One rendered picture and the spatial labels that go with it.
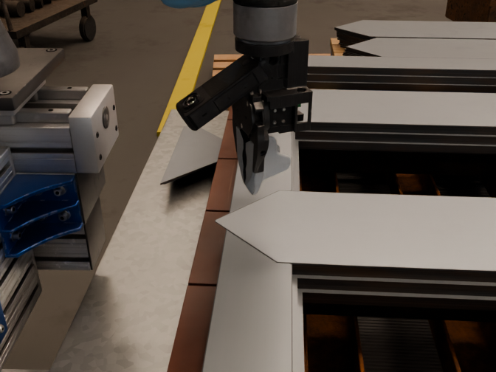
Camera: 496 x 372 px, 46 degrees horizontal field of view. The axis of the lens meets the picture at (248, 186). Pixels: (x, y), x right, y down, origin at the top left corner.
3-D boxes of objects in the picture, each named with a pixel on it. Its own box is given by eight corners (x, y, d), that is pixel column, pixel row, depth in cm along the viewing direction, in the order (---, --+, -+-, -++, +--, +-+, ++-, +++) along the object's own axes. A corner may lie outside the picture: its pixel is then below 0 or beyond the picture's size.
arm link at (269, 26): (246, 10, 63) (222, -5, 70) (246, 52, 65) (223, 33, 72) (308, 4, 65) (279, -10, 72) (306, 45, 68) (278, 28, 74)
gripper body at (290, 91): (311, 135, 74) (317, 41, 68) (248, 146, 71) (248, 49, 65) (286, 114, 80) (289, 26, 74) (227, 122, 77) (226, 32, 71)
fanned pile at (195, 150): (235, 125, 155) (235, 111, 153) (220, 201, 121) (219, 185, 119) (190, 124, 156) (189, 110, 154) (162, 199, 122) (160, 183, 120)
